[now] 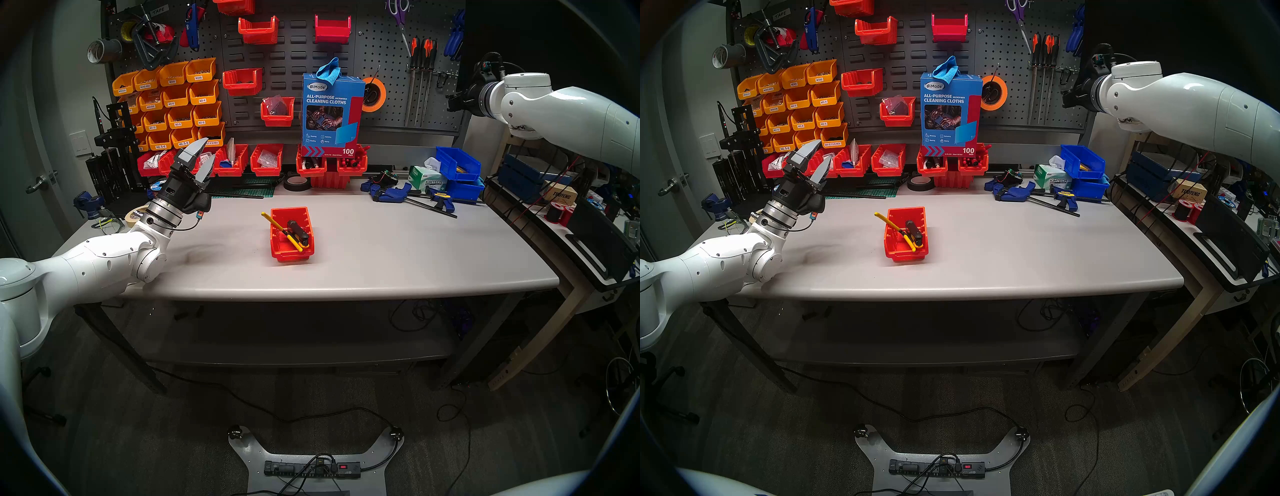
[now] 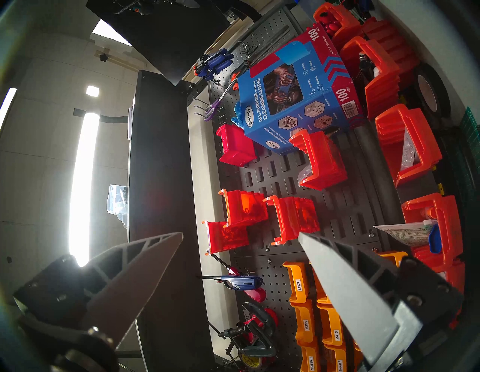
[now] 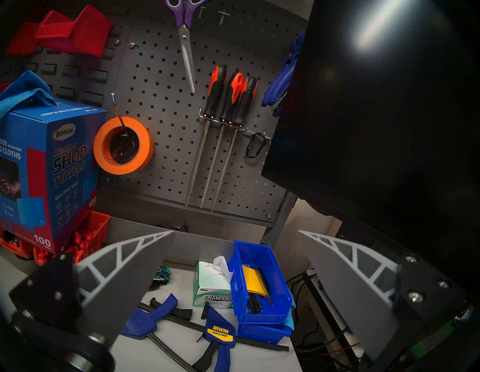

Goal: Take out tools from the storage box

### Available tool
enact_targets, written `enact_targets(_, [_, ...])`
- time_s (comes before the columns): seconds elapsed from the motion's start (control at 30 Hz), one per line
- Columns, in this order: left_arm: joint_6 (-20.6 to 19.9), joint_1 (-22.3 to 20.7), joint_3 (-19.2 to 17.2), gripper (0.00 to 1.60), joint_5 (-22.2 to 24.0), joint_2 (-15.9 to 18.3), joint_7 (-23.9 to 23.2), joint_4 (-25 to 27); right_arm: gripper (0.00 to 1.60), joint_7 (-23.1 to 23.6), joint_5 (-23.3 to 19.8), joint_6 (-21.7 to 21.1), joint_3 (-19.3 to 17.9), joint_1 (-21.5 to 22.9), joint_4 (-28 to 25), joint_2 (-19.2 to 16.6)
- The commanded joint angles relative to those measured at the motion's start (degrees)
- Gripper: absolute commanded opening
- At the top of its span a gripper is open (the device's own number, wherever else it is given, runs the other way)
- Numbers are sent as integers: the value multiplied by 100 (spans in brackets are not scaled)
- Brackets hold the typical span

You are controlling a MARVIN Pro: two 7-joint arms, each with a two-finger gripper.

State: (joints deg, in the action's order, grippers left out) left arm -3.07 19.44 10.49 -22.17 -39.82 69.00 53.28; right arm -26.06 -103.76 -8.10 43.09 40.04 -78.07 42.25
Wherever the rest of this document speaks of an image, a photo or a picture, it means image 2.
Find black pegboard tool wall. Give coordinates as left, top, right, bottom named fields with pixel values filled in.
left=187, top=7, right=413, bottom=372

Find long ceiling light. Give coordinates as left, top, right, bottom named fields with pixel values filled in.
left=68, top=112, right=101, bottom=268

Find black overhead shelf panel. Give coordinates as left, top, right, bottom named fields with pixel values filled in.
left=127, top=69, right=217, bottom=372

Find blue cleaning cloths box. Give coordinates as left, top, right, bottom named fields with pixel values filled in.
left=237, top=22, right=364, bottom=154

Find red handled tool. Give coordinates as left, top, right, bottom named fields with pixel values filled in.
left=211, top=254, right=267, bottom=303

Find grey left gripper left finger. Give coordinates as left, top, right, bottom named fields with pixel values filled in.
left=13, top=232, right=183, bottom=349

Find red bin with leaflet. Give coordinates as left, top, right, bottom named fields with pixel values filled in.
left=401, top=193, right=464, bottom=273

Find yellow bin labelled M3X8 BAD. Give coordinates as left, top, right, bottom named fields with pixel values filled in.
left=298, top=343, right=322, bottom=372

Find red tape dispenser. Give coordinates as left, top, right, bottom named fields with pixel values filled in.
left=243, top=307, right=281, bottom=340

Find yellow bin labelled M4-6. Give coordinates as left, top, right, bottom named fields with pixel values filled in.
left=317, top=303, right=345, bottom=346

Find yellow tape roll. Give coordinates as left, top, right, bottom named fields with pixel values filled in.
left=239, top=351, right=269, bottom=371

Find grey metal clamp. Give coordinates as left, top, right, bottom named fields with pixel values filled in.
left=219, top=302, right=279, bottom=359

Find green cutting mat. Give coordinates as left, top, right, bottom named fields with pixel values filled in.
left=459, top=106, right=480, bottom=160

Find blue microfiber cloth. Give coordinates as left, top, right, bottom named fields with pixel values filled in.
left=231, top=100, right=247, bottom=129

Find blue handled pliers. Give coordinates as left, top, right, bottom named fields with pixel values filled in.
left=194, top=48, right=235, bottom=81

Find yellow bin labelled M3X6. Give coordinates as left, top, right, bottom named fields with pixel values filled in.
left=283, top=261, right=310, bottom=304

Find crimson plastic wall bin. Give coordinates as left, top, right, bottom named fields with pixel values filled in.
left=216, top=124, right=258, bottom=168

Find clear plastic bag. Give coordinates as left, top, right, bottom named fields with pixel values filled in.
left=106, top=184, right=129, bottom=228

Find red wall bin with bag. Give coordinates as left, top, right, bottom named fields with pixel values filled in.
left=289, top=129, right=348, bottom=191

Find square ceiling light panel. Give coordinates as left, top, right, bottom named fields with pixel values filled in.
left=91, top=19, right=133, bottom=48

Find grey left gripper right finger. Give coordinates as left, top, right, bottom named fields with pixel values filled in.
left=299, top=232, right=464, bottom=368

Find black tape roll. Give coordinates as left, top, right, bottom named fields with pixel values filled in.
left=412, top=63, right=451, bottom=127

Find yellow bin labelled M4 HEX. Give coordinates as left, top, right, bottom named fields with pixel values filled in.
left=376, top=250, right=409, bottom=267

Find yellow bin labelled M3-4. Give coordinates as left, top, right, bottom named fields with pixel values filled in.
left=310, top=262, right=332, bottom=305

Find purple handled scissors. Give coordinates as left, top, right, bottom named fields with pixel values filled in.
left=204, top=73, right=240, bottom=123

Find nested red bin stack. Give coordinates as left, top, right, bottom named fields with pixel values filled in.
left=362, top=16, right=419, bottom=90

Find black monitor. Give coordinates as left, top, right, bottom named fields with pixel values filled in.
left=85, top=0, right=231, bottom=87

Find yellow bin labelled M4X6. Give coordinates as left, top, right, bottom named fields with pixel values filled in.
left=324, top=343, right=350, bottom=372

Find red plastic wall bin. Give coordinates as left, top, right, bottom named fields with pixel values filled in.
left=219, top=189, right=269, bottom=228
left=202, top=220, right=250, bottom=256
left=262, top=195, right=321, bottom=246

